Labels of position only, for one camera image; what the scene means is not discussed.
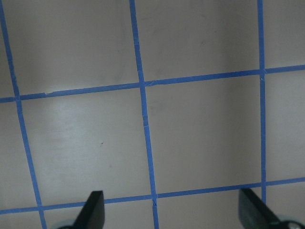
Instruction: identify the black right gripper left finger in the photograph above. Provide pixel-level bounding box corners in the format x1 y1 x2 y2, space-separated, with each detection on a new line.
72 191 105 229

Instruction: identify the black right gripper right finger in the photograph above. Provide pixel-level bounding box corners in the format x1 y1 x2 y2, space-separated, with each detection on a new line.
238 188 281 229

